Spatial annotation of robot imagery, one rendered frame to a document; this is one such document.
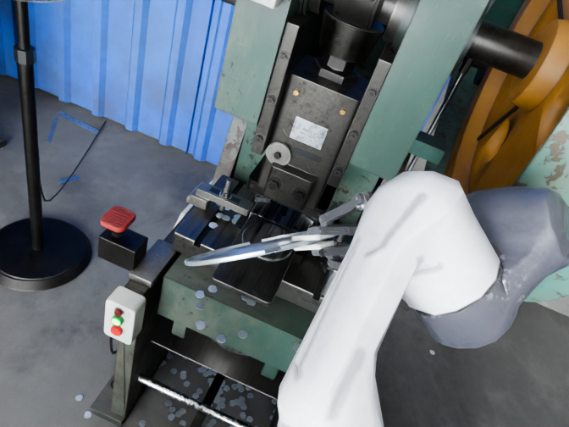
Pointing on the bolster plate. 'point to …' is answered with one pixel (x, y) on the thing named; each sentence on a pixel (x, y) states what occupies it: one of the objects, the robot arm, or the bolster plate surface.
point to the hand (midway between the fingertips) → (312, 241)
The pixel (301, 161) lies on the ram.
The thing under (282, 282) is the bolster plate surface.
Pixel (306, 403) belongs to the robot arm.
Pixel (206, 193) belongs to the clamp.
